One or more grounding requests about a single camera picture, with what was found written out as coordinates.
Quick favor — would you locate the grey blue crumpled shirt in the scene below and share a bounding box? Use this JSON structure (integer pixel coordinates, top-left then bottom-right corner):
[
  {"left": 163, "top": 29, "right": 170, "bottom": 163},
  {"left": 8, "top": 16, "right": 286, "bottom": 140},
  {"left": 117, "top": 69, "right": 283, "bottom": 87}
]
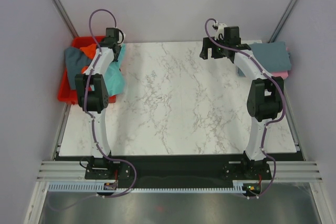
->
[{"left": 64, "top": 47, "right": 92, "bottom": 90}]

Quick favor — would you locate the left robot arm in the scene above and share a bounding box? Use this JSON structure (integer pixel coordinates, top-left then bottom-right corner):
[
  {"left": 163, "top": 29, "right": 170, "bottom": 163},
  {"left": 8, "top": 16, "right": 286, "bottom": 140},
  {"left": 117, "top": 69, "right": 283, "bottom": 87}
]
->
[{"left": 75, "top": 28, "right": 124, "bottom": 180}]

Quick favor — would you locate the folded grey blue shirt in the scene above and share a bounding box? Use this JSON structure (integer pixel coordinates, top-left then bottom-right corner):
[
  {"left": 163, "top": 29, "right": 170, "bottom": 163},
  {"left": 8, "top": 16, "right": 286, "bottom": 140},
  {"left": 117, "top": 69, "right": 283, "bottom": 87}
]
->
[{"left": 249, "top": 41, "right": 288, "bottom": 75}]

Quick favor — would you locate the teal t shirt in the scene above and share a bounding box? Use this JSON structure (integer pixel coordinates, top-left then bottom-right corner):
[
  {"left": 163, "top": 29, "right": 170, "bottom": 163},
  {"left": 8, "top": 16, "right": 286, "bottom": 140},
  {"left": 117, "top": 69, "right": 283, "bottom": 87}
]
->
[{"left": 104, "top": 45, "right": 125, "bottom": 97}]

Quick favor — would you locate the white slotted cable duct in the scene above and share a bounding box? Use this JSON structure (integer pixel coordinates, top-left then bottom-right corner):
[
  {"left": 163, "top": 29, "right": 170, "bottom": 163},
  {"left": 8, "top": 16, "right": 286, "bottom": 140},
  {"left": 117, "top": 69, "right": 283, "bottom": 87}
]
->
[{"left": 47, "top": 181, "right": 260, "bottom": 194}]

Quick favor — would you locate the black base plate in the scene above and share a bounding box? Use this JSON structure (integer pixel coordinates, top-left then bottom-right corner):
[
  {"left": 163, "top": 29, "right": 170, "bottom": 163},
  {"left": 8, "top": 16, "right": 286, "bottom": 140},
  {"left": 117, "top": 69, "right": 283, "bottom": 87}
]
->
[{"left": 55, "top": 152, "right": 304, "bottom": 188}]

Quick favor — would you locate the orange t shirt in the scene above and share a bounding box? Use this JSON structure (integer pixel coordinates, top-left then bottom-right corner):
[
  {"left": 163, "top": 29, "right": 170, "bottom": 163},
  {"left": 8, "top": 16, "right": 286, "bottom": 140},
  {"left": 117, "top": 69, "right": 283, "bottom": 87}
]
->
[{"left": 80, "top": 44, "right": 97, "bottom": 73}]

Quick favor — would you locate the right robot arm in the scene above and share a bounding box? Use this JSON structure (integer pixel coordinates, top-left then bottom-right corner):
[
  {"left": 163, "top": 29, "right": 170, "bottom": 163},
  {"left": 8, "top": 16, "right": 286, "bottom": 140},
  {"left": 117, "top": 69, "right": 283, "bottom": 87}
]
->
[{"left": 199, "top": 21, "right": 286, "bottom": 179}]

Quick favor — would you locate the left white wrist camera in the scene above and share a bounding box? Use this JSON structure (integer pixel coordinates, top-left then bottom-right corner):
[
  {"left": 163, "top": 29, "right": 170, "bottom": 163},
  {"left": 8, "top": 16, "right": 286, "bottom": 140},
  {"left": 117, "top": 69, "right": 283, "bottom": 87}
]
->
[{"left": 117, "top": 30, "right": 125, "bottom": 45}]

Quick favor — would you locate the folded pink shirt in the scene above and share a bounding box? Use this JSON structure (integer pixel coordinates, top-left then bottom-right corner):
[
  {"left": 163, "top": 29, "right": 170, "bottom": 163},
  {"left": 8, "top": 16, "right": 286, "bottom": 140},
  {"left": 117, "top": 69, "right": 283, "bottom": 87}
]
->
[{"left": 269, "top": 44, "right": 292, "bottom": 79}]

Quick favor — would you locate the aluminium frame rail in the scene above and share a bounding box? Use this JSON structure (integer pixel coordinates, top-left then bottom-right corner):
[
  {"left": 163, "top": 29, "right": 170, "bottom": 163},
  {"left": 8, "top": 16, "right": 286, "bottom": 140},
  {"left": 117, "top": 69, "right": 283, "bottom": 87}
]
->
[{"left": 37, "top": 161, "right": 322, "bottom": 183}]

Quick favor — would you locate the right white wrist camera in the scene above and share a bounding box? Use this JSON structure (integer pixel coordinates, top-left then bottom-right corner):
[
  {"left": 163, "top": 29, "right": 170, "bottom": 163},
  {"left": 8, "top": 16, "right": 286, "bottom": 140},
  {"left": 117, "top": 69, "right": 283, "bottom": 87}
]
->
[{"left": 212, "top": 22, "right": 227, "bottom": 40}]

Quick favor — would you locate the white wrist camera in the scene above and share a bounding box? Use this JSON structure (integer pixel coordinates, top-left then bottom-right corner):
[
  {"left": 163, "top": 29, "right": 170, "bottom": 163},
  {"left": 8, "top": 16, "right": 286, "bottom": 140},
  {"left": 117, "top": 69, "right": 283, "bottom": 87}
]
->
[
  {"left": 212, "top": 22, "right": 227, "bottom": 40},
  {"left": 117, "top": 30, "right": 125, "bottom": 45}
]

